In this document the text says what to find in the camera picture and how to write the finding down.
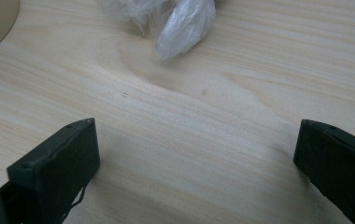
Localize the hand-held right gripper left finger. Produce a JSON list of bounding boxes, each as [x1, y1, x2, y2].
[[0, 117, 101, 224]]

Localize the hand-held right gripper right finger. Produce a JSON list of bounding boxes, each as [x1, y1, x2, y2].
[[292, 119, 355, 224]]

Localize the white plastic trash bag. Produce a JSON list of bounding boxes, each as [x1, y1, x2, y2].
[[99, 0, 218, 61]]

